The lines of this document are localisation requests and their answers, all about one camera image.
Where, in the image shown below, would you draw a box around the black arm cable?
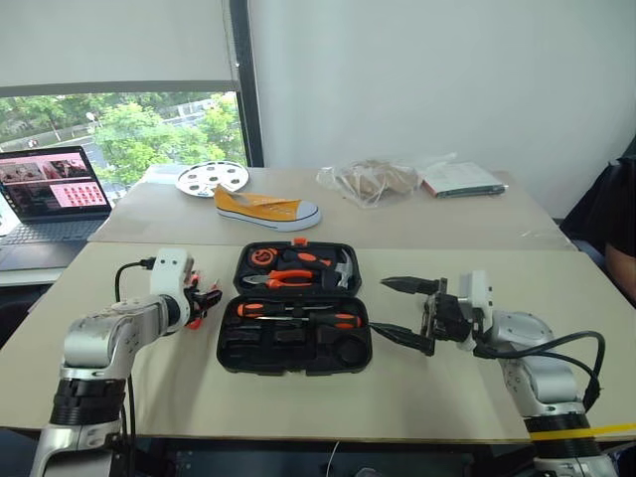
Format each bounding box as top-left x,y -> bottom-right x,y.
113,256 -> 156,477
472,330 -> 607,412

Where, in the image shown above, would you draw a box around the orange black hand tool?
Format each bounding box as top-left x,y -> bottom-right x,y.
186,269 -> 224,330

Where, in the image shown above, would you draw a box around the white round disc with holes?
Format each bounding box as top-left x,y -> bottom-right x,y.
175,160 -> 250,199

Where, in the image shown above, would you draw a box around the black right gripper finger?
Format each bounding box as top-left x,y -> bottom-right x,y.
380,275 -> 443,298
370,322 -> 437,357

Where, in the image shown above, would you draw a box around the black window frame post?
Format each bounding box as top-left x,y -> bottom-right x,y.
228,0 -> 265,169

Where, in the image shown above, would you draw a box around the yellow tape strip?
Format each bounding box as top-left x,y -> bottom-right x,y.
527,421 -> 636,442

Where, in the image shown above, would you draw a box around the hammer with orange black handle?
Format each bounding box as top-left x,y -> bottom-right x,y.
282,246 -> 360,291

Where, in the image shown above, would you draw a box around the black plastic tool case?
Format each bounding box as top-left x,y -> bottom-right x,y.
216,237 -> 375,378

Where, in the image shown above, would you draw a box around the dark panel under table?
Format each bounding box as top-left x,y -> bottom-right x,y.
133,436 -> 541,477

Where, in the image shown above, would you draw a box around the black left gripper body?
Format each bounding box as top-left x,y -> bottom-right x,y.
181,285 -> 206,325

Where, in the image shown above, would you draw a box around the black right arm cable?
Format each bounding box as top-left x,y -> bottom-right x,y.
472,330 -> 607,412

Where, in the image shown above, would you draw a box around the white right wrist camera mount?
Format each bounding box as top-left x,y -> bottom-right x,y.
456,270 -> 496,320

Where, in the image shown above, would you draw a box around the orange handled pliers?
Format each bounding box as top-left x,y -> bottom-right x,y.
241,267 -> 317,290

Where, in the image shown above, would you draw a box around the white roller blind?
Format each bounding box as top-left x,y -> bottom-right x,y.
0,0 -> 240,98

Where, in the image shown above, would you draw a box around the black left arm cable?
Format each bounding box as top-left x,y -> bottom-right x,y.
113,256 -> 156,477

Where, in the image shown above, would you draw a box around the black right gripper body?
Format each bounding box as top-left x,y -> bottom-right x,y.
419,277 -> 481,355

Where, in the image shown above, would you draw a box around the yellow canvas sneaker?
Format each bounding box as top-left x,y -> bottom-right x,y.
213,184 -> 323,233

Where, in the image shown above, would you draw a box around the person in black shirt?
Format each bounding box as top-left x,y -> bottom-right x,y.
559,156 -> 636,299

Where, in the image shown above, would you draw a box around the short orange black screwdriver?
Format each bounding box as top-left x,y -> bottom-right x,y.
236,301 -> 300,320

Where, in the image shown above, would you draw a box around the white booklet with green spine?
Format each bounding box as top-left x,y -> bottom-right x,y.
420,161 -> 508,200

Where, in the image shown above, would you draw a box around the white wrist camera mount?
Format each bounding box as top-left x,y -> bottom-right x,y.
147,247 -> 196,300
456,270 -> 496,320

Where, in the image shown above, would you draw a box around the thin white cable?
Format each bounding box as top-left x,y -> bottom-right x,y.
326,439 -> 343,477

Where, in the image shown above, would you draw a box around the long orange black screwdriver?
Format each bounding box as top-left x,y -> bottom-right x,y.
257,310 -> 365,330

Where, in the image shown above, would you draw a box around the clear plastic bag brown contents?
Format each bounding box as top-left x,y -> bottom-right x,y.
316,152 -> 458,211

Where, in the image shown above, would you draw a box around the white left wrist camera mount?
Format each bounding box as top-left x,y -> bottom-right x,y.
147,247 -> 196,300

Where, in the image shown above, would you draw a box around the open grey laptop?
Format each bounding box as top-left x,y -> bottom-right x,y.
0,145 -> 113,272

